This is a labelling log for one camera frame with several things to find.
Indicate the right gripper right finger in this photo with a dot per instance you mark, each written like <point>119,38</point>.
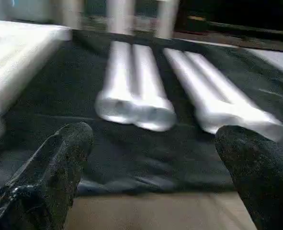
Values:
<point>266,182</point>

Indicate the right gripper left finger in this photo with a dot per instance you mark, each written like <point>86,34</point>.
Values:
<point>45,182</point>

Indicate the white plastic table leg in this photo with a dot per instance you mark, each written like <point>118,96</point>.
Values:
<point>115,86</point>
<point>242,112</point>
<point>194,86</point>
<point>151,96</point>

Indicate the white plastic table top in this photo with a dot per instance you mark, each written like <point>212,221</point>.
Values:
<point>16,62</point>

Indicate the black work mat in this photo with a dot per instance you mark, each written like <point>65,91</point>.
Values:
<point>131,153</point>

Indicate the white flat board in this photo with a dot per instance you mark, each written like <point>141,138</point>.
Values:
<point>275,60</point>

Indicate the dark low sideboard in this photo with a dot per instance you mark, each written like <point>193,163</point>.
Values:
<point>237,14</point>

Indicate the white glass door cabinet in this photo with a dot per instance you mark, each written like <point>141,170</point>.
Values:
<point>119,14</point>

